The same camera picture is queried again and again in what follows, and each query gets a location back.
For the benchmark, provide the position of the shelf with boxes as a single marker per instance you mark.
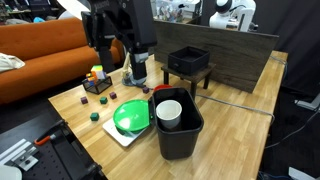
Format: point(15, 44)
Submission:
point(173, 11)

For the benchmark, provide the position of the dark wooden stool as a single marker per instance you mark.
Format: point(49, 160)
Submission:
point(200, 75)

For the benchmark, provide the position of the orange sofa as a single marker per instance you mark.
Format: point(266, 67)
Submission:
point(43, 66)

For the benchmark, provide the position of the small blue item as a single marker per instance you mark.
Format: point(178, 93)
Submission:
point(38, 20)

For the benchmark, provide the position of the orange and black clamp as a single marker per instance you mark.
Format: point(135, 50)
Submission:
point(43, 140)

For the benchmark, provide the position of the light grey metal bar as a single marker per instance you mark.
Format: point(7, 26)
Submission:
point(310, 104)

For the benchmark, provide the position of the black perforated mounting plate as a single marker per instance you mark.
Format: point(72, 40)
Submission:
point(50, 163)

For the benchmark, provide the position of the green cube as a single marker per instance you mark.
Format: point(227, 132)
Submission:
point(103, 100)
point(94, 116)

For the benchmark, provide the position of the white paper cup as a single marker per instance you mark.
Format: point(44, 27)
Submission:
point(169, 113)

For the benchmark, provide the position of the white flat object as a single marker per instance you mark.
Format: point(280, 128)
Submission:
point(300, 174)

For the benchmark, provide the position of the green plastic plate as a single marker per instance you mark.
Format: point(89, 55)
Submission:
point(131, 115)

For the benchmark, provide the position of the grey round base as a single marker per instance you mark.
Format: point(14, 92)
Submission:
point(128, 82)

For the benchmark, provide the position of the white curved object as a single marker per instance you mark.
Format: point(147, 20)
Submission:
point(75, 6)

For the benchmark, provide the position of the black plastic bin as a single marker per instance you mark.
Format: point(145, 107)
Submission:
point(180, 143)

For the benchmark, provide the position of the dark wooden board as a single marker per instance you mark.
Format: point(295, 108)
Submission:
point(233, 56)

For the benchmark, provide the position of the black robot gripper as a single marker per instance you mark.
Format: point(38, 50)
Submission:
point(133, 20)

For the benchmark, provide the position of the purple cube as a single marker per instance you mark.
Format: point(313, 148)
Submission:
point(84, 100)
point(146, 90)
point(113, 95)

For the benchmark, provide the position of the black square box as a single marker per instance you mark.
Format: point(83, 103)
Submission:
point(188, 63)

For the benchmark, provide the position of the white cloth bag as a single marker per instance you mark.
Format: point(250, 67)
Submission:
point(8, 61)

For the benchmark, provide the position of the multicoloured puzzle cube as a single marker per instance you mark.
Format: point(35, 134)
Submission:
point(97, 72)

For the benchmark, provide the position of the silver aluminium bracket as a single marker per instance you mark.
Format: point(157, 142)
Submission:
point(20, 156)

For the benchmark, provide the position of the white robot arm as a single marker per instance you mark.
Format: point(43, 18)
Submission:
point(238, 15)

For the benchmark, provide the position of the white kitchen scale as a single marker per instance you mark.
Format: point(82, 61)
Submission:
point(123, 138)

